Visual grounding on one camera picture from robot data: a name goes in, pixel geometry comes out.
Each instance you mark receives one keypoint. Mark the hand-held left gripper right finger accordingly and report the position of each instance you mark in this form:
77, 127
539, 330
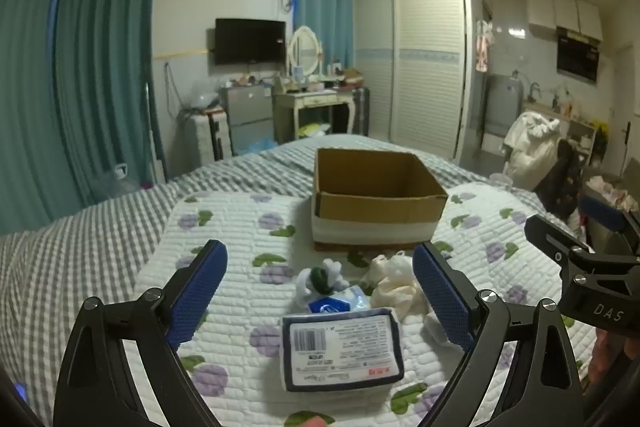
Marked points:
440, 292

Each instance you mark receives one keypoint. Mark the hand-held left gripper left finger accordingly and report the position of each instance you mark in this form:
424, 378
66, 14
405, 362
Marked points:
200, 287

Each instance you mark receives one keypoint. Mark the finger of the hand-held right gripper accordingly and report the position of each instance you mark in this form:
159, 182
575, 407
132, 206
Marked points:
602, 212
550, 237

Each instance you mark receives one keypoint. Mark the cream cloth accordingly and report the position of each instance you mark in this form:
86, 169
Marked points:
395, 292

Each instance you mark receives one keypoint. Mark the cardboard box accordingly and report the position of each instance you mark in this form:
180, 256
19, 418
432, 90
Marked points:
375, 219

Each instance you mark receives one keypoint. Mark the small blue wipes packet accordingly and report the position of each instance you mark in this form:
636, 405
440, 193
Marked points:
332, 304

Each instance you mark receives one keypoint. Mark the white blue tissue pack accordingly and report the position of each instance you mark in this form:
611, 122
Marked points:
345, 347

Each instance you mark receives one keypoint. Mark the white green sock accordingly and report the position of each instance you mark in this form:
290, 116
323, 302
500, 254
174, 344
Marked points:
320, 279

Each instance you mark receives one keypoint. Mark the person's right hand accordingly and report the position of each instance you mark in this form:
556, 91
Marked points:
620, 357

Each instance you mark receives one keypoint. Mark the black garment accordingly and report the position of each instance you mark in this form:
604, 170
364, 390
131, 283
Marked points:
562, 177

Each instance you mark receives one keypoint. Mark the white floral quilt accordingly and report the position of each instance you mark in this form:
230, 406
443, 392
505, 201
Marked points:
235, 232

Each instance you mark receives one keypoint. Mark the white fluffy coat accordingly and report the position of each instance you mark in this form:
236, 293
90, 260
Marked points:
530, 152

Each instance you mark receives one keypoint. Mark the grey washing machine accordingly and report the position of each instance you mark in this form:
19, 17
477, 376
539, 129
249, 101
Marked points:
505, 104

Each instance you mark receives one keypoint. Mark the white ribbed suitcase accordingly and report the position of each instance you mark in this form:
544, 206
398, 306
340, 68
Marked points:
205, 137

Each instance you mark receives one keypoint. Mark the grey mini fridge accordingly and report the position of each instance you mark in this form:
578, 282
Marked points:
247, 117

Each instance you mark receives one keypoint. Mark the clear plastic bag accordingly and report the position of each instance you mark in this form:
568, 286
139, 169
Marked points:
202, 94

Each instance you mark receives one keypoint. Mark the pink hanging cloth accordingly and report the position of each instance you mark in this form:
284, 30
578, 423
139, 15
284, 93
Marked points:
483, 47

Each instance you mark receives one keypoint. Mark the white sliding wardrobe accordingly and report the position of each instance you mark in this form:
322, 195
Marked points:
430, 67

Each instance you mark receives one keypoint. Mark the cream dressing table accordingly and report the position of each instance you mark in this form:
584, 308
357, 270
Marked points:
310, 99

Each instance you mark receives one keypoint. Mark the teal window curtain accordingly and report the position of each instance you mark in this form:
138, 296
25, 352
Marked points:
25, 107
110, 82

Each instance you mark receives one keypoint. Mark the white oval vanity mirror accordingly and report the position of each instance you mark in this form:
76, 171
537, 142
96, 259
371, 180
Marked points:
305, 49

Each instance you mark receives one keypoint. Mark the blue narrow curtain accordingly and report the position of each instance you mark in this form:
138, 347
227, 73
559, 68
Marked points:
335, 7

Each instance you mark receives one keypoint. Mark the white wall cabinets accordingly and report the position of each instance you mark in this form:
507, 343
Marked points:
562, 12

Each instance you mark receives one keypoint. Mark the black wall television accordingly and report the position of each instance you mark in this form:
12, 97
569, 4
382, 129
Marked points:
250, 42

